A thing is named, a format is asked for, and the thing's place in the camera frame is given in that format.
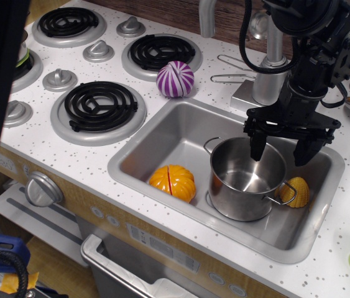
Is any silver stove knob top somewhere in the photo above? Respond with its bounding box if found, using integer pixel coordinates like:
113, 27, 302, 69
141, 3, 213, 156
116, 16, 146, 38

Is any silver oven dial knob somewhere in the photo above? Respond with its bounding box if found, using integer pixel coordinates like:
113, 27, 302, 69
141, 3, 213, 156
25, 171, 64, 207

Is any silver sink basin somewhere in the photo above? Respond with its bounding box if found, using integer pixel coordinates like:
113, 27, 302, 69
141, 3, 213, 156
108, 99, 345, 264

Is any back right stove burner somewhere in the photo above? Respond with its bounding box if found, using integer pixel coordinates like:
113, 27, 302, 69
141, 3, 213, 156
121, 34, 203, 82

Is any black braided foreground cable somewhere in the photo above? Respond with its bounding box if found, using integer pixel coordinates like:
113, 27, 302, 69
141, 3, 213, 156
0, 250, 30, 298

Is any back left stove burner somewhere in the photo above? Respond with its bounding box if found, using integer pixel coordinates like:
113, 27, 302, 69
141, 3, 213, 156
32, 7, 107, 48

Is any front black stove burner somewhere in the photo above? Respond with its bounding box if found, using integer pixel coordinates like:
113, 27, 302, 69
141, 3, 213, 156
50, 81, 147, 147

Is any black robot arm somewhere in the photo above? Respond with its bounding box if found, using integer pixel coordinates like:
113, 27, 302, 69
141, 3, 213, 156
239, 1, 350, 166

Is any silver stove knob left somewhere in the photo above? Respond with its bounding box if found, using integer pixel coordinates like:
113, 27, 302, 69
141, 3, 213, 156
3, 101, 33, 128

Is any silver toy faucet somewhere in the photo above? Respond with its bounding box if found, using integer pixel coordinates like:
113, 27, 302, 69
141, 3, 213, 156
198, 0, 290, 113

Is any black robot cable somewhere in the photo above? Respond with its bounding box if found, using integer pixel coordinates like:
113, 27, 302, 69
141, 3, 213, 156
238, 0, 306, 75

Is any silver stove knob lower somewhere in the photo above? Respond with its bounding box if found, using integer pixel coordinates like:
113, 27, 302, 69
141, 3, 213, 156
42, 68, 78, 92

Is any silver stove knob middle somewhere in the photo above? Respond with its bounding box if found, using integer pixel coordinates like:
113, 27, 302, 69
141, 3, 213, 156
83, 40, 114, 63

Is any silver wire whisk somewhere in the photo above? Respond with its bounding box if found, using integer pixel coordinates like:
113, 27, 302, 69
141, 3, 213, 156
210, 54, 256, 84

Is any white oven door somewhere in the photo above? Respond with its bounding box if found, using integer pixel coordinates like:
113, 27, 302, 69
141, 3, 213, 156
0, 183, 88, 268

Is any grey dishwasher door handle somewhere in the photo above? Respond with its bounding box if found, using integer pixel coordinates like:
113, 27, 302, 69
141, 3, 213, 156
80, 234, 196, 297

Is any yellow toy corn piece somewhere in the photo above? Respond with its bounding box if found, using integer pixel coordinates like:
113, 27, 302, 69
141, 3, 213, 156
275, 177, 310, 208

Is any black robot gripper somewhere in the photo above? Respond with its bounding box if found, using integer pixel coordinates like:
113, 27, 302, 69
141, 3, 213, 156
244, 60, 340, 166

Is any stainless steel pot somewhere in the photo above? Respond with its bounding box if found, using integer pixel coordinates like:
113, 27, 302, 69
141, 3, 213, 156
203, 137, 287, 222

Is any silver faucet tap handle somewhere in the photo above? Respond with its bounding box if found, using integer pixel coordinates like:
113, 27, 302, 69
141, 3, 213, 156
249, 12, 269, 40

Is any silver stove knob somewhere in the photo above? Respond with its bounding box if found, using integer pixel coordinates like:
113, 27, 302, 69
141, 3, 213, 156
42, 68, 78, 92
116, 16, 146, 38
3, 101, 33, 128
83, 40, 114, 63

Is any blue clamp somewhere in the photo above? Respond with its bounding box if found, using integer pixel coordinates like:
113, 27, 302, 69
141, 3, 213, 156
0, 234, 30, 273

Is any purple striped toy onion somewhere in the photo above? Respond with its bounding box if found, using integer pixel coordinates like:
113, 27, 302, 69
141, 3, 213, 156
156, 61, 195, 98

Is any orange toy pumpkin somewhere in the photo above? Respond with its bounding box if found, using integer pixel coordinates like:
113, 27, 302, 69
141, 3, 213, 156
149, 165, 196, 203

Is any left edge stove burner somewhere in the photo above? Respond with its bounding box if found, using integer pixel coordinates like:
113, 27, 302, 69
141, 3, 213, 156
10, 30, 44, 94

